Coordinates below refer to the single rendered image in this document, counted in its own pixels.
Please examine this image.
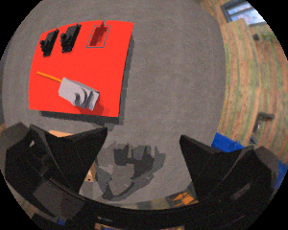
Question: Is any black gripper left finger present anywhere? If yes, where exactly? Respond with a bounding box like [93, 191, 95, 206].
[29, 124, 107, 193]

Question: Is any red flat rectangular plate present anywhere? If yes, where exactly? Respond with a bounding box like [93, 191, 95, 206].
[28, 20, 133, 118]

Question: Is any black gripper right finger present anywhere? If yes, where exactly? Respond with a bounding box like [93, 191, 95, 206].
[179, 134, 255, 202]

